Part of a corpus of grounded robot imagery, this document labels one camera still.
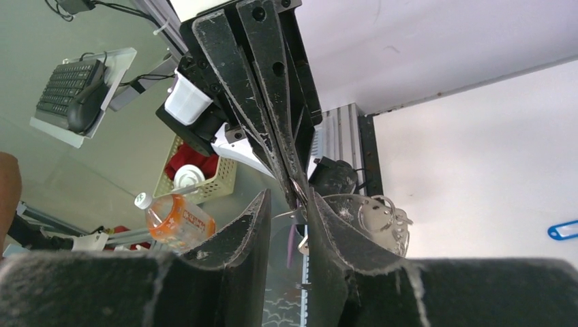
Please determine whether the cream perforated basket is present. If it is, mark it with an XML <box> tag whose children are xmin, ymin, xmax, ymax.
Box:
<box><xmin>153</xmin><ymin>157</ymin><xmax>237</xmax><ymax>204</ymax></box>

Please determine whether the black computer mouse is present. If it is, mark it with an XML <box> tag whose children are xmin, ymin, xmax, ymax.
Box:
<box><xmin>67</xmin><ymin>79</ymin><xmax>108</xmax><ymax>134</ymax></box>

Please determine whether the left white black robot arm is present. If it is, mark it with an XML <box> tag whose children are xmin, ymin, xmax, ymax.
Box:
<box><xmin>156</xmin><ymin>1</ymin><xmax>358</xmax><ymax>207</ymax></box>

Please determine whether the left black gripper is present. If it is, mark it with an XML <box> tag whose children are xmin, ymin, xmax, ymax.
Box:
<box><xmin>156</xmin><ymin>1</ymin><xmax>322</xmax><ymax>208</ymax></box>

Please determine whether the black keyboard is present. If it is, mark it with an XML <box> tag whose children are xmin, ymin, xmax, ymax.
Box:
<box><xmin>35</xmin><ymin>59</ymin><xmax>106</xmax><ymax>119</ymax></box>

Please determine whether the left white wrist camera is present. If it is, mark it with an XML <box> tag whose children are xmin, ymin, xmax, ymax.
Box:
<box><xmin>164</xmin><ymin>70</ymin><xmax>213</xmax><ymax>126</ymax></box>

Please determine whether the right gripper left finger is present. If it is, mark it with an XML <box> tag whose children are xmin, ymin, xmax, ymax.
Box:
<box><xmin>1</xmin><ymin>190</ymin><xmax>271</xmax><ymax>326</ymax></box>

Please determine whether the orange drink bottle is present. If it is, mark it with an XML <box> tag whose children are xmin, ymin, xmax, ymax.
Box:
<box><xmin>134</xmin><ymin>192</ymin><xmax>217</xmax><ymax>254</ymax></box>

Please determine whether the white round lid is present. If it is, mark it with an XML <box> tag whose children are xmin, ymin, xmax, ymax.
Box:
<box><xmin>173</xmin><ymin>164</ymin><xmax>206</xmax><ymax>189</ymax></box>

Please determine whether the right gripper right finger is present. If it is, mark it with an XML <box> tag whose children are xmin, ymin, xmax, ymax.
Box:
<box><xmin>307</xmin><ymin>191</ymin><xmax>577</xmax><ymax>326</ymax></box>

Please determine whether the key with blue tag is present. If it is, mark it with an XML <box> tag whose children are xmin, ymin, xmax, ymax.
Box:
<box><xmin>547</xmin><ymin>220</ymin><xmax>578</xmax><ymax>241</ymax></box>

